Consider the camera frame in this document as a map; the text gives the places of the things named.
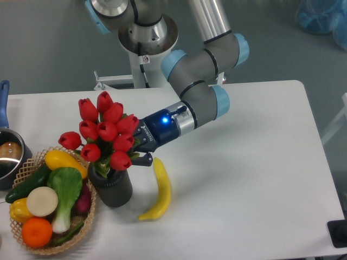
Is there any orange fruit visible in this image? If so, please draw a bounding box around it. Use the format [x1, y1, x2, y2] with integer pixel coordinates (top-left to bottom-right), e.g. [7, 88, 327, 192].
[21, 217, 53, 248]

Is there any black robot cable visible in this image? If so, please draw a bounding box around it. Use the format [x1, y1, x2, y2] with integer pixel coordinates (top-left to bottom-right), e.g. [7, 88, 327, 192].
[137, 42, 150, 89]

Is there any yellow bell pepper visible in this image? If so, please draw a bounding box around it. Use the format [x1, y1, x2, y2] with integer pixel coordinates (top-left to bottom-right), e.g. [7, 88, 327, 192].
[10, 198, 34, 224]

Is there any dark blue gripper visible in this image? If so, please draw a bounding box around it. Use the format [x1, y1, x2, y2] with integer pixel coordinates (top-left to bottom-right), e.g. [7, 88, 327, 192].
[131, 109, 180, 167]

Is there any white frame at right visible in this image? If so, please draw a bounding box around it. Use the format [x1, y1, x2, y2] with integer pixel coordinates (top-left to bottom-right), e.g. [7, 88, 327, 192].
[320, 93, 346, 146]

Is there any blue handled saucepan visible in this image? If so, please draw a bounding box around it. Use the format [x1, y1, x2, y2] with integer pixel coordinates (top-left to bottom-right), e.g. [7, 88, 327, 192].
[1, 80, 32, 191]

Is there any yellow banana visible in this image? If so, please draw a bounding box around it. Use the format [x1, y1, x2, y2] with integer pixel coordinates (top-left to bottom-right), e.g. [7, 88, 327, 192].
[138, 158, 171, 221]

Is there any yellow squash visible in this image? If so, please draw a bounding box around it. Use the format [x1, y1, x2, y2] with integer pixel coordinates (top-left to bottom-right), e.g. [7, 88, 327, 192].
[44, 149, 87, 179]

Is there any red tulip bouquet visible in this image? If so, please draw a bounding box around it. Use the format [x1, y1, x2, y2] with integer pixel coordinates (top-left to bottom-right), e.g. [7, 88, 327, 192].
[58, 91, 140, 178]

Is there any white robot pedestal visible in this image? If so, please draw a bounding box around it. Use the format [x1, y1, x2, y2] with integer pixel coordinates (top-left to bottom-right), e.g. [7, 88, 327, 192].
[93, 13, 179, 92]

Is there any dark green cucumber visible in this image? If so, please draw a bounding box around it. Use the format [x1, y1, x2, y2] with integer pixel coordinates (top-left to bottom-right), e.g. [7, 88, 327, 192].
[5, 163, 52, 204]

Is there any black device at edge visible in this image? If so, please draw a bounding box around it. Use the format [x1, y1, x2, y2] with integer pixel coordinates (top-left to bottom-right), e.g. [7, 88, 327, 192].
[327, 219, 346, 248]

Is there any purple red onion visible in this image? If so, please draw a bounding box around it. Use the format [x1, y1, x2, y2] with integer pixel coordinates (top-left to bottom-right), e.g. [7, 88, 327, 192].
[75, 183, 91, 214]

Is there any white round radish slice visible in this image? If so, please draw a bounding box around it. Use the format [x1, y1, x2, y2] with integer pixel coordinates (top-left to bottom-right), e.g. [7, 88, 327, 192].
[26, 186, 58, 217]

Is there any green bok choy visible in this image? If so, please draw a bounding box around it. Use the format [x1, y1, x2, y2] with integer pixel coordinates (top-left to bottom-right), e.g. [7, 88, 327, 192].
[47, 167, 82, 233]

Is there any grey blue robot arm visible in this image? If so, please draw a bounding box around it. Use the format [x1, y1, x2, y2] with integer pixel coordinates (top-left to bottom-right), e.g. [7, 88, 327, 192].
[85, 1, 249, 166]

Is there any green chili pepper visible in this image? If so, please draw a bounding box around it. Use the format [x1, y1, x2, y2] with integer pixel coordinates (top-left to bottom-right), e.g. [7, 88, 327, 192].
[50, 222, 84, 247]

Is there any dark grey ribbed vase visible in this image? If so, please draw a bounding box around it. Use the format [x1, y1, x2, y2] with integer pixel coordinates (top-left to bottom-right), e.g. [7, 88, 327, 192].
[88, 164, 133, 207]

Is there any blue plastic bag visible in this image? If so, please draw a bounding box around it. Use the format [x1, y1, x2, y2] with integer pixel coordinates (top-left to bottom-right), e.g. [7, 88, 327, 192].
[295, 1, 346, 50]

